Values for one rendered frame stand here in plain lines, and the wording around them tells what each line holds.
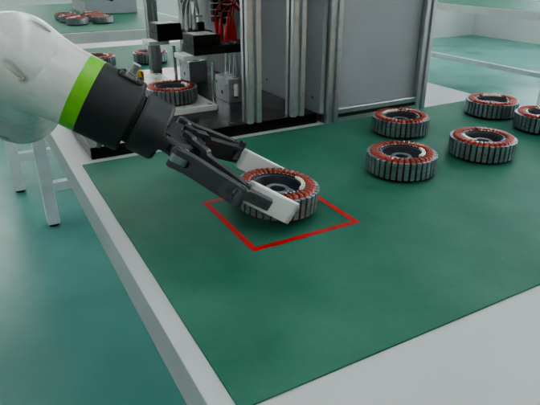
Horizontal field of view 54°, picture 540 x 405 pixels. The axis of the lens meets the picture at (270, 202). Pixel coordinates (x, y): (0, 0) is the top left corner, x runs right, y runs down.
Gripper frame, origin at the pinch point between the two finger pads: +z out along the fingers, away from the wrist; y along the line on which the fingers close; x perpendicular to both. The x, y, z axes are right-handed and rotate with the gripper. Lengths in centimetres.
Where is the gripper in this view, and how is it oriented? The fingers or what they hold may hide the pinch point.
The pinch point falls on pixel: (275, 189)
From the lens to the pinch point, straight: 71.2
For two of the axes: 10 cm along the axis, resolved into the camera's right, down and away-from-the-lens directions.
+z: 8.6, 4.2, 3.0
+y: -1.1, -4.3, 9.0
